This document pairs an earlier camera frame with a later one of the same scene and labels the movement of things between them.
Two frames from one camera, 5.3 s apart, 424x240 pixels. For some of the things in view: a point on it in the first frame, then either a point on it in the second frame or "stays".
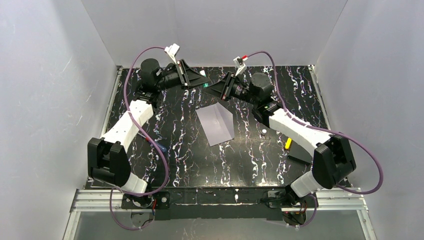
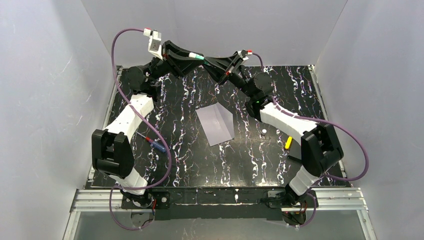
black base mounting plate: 209,204 stays
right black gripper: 226,86 to 234,64
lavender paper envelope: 217,122 stays
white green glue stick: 205,85 to 194,55
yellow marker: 287,144 stays
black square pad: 299,153 stays
